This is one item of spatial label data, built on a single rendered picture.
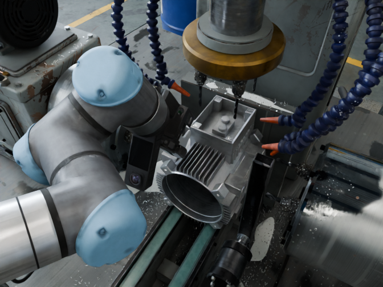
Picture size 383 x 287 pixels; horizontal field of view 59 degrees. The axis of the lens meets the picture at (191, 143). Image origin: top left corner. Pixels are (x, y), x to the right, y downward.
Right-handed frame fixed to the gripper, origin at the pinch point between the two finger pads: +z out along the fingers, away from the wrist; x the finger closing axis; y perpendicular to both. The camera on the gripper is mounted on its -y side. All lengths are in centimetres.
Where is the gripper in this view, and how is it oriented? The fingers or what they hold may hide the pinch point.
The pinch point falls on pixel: (175, 155)
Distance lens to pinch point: 72.4
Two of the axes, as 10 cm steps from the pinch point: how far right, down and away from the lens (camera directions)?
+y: 4.2, -8.9, 1.4
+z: 2.4, 2.7, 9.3
